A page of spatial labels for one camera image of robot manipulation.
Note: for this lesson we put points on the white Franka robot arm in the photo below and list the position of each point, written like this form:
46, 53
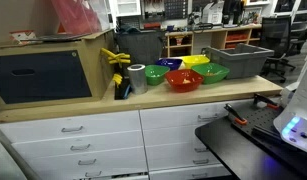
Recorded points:
299, 110

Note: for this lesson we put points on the small green plastic bowl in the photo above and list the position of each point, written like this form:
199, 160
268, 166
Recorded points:
155, 74

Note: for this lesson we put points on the red plastic bowl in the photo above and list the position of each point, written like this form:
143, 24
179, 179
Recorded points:
183, 81

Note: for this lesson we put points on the blue plastic bowl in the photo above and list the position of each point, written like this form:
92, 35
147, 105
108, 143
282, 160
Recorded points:
169, 63

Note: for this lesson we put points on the yellow plastic bowl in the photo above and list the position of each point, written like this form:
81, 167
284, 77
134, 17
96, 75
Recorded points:
194, 60

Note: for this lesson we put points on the large green plastic bowl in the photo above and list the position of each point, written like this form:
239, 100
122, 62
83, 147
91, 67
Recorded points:
210, 72

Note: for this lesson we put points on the grey plastic bucket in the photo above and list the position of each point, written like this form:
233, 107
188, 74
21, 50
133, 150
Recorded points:
243, 61

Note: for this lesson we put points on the black and blue tool holder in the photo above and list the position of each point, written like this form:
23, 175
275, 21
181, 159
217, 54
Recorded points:
122, 91

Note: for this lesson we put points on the grey fabric bin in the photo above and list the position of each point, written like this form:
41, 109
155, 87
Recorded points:
141, 46

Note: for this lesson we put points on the large yellow clamp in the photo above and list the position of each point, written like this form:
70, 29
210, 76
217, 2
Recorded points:
118, 57

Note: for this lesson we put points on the white drawer cabinet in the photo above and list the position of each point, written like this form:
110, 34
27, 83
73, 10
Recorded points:
106, 150

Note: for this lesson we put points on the white cardboard box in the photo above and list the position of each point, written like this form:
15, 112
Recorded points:
213, 12

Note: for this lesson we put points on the orange storage bin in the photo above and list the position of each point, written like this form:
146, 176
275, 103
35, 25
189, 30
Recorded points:
237, 36

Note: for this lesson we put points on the black robot table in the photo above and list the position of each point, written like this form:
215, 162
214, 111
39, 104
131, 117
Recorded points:
239, 150

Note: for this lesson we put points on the red translucent plastic bin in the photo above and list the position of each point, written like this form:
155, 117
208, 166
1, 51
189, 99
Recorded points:
78, 16

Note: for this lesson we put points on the wooden box with black panel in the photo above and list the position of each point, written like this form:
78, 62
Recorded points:
43, 76

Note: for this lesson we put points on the black office chair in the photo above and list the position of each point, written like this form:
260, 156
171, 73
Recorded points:
301, 35
276, 40

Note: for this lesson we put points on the patterned flat carton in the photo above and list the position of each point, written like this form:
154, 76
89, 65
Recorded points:
23, 36

